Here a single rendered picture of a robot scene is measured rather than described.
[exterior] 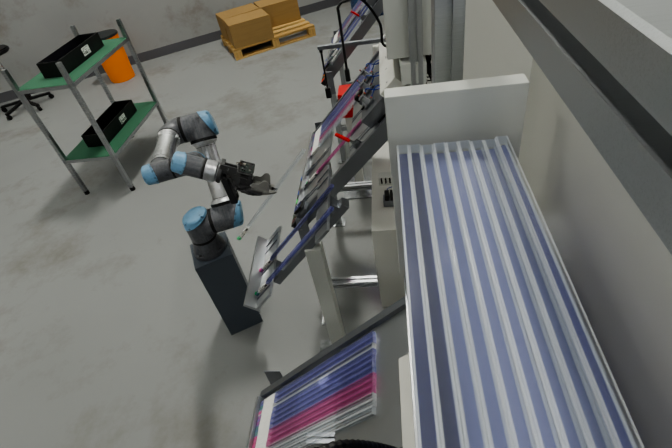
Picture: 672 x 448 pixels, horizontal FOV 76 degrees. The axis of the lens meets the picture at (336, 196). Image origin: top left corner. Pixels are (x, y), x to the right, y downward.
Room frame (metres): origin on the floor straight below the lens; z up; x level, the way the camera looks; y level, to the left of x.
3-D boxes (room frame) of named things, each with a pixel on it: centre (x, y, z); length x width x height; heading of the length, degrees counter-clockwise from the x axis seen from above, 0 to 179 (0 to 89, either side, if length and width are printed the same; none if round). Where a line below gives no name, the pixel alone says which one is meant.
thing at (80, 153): (3.44, 1.76, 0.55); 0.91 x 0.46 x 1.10; 169
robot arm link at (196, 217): (1.50, 0.63, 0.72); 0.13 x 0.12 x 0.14; 98
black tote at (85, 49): (3.44, 1.76, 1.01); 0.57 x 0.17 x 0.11; 169
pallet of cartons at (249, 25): (5.95, 0.48, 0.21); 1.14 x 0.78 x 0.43; 106
